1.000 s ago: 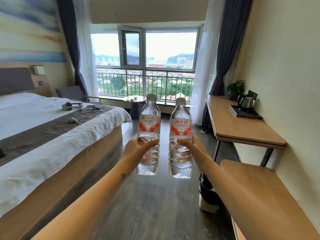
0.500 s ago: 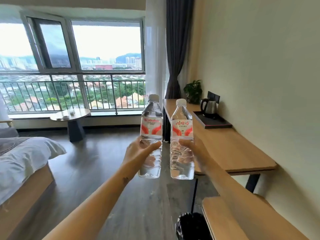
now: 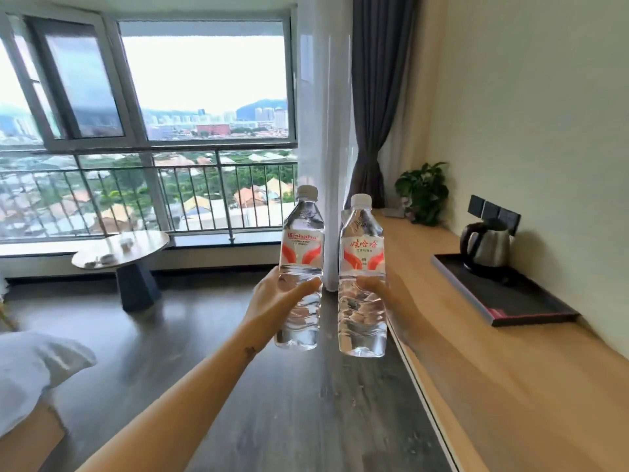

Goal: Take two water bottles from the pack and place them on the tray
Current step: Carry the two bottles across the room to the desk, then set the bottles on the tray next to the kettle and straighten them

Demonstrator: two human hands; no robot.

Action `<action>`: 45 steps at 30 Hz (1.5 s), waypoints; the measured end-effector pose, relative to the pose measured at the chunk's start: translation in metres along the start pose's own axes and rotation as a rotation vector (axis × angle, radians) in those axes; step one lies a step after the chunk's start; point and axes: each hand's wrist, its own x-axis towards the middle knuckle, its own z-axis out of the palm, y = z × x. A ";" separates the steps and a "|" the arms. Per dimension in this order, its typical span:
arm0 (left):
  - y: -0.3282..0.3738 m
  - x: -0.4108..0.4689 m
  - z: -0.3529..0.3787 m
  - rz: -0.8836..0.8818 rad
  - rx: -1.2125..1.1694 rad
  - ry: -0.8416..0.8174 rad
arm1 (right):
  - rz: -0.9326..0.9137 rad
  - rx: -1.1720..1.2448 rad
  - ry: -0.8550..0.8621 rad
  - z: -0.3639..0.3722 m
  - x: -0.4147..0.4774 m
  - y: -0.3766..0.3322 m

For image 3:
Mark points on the person's left hand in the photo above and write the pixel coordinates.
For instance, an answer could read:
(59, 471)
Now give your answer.
(265, 302)

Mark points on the person's right hand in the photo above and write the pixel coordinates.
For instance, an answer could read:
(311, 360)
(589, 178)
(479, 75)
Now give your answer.
(398, 304)

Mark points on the person's left thumb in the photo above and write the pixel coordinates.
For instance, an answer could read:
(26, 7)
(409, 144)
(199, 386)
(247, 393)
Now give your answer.
(302, 289)

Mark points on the person's right thumb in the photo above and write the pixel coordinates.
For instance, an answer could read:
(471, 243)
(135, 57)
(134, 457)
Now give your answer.
(371, 285)

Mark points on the clear water bottle red label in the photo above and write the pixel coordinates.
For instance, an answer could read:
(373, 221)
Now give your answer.
(300, 270)
(362, 285)

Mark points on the person's left forearm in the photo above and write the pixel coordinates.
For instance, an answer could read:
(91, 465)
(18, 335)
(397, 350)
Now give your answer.
(167, 407)

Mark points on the green potted plant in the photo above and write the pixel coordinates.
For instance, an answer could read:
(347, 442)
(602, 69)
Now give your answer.
(422, 191)

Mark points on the stainless steel electric kettle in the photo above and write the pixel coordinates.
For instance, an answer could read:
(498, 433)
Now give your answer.
(486, 245)

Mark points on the black rectangular tray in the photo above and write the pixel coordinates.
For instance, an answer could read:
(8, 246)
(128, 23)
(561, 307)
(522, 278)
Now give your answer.
(506, 297)

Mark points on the white sheer curtain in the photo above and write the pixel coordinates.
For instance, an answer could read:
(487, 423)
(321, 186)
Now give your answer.
(324, 117)

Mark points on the round wooden side table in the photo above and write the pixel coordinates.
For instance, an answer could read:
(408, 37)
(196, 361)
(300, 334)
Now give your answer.
(125, 260)

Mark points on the small white cup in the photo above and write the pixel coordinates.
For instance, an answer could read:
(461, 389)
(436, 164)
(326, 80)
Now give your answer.
(126, 244)
(105, 259)

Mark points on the metal balcony railing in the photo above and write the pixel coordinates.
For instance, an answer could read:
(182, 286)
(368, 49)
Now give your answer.
(147, 191)

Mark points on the grey curtain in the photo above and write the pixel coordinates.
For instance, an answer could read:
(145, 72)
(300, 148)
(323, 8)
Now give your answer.
(378, 98)

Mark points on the dark wall switch panel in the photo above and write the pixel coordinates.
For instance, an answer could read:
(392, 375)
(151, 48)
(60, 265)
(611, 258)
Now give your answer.
(494, 211)

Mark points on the long wooden wall desk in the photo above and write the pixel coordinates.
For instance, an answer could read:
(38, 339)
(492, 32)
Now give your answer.
(516, 368)

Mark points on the grey window frame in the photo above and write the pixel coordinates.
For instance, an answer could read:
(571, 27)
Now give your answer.
(147, 142)

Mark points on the wooden bed frame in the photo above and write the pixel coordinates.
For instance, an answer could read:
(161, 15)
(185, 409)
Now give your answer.
(27, 442)

